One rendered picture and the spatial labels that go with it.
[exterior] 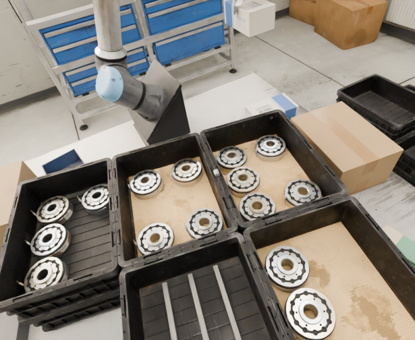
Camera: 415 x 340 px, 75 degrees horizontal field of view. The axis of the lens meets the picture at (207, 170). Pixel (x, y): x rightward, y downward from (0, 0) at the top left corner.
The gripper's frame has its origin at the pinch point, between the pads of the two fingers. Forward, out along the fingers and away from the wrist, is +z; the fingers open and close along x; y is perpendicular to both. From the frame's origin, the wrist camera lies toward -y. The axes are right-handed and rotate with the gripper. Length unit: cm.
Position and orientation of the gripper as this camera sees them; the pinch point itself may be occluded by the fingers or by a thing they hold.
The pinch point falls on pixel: (248, 9)
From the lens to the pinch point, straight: 131.3
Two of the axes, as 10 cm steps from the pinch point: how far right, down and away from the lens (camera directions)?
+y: 4.5, 6.3, -6.3
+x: 8.9, -4.1, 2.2
